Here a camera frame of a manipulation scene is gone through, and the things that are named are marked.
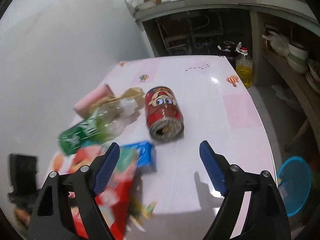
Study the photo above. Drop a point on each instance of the red cartoon drink can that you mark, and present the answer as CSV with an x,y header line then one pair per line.
x,y
163,115

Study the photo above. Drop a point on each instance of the blue mesh trash basket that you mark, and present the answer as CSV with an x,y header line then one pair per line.
x,y
294,184

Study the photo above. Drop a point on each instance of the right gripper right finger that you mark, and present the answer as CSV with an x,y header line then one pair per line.
x,y
266,216

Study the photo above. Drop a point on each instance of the red snack bag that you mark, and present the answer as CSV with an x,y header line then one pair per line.
x,y
114,201

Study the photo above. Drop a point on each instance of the pink mesh scrub sponge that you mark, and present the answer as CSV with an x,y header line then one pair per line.
x,y
83,106

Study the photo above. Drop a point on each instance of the green plastic bottle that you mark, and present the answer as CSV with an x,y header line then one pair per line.
x,y
105,123

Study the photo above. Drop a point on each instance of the blue white toothpaste box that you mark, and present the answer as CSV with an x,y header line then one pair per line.
x,y
146,162

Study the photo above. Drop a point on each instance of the grey concrete kitchen counter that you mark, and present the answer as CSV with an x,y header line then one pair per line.
x,y
295,11

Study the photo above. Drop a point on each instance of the white plastic bag on shelf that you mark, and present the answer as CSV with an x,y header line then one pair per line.
x,y
278,42

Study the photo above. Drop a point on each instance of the stack of white bowls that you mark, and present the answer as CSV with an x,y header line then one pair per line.
x,y
297,57

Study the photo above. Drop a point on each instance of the yellow cooking oil jug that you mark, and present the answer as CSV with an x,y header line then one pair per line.
x,y
244,67

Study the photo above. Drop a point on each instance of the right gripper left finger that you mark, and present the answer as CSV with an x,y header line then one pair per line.
x,y
51,217

